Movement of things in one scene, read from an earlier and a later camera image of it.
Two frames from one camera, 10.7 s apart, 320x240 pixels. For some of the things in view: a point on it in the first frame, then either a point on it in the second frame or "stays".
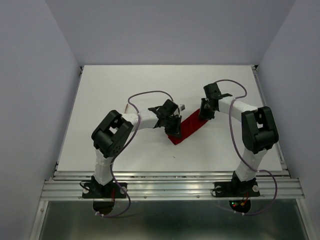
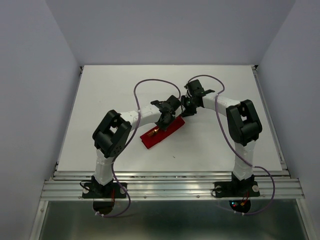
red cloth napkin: x=187 y=127 to x=150 y=141
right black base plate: x=246 y=189 stays
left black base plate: x=111 y=190 stays
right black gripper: x=203 y=114 to x=187 y=112
